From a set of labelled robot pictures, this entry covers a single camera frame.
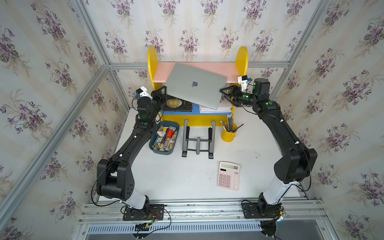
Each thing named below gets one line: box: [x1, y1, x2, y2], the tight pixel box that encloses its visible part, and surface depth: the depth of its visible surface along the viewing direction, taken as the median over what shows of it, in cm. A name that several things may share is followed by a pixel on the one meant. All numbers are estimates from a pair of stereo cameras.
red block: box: [167, 129, 174, 138], surface depth 103 cm
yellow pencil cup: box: [221, 126, 238, 143], surface depth 100 cm
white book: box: [199, 105, 233, 113], surface depth 100 cm
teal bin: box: [149, 121, 180, 155], surface depth 100 cm
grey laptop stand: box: [181, 119, 216, 159], surface depth 95 cm
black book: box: [163, 94, 193, 112], surface depth 101 cm
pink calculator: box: [217, 161, 240, 192], surface depth 85 cm
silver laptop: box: [164, 63, 228, 110], surface depth 78 cm
